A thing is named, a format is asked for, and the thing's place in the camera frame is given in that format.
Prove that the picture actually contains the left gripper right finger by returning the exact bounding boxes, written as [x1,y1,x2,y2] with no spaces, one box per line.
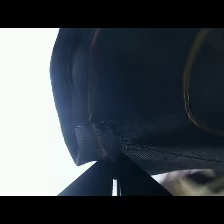
[116,153,173,197]

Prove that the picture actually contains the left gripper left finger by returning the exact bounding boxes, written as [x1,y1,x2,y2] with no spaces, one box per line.
[57,160,115,197]

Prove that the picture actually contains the dark blue jeans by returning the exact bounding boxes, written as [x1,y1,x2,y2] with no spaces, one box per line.
[49,27,224,176]

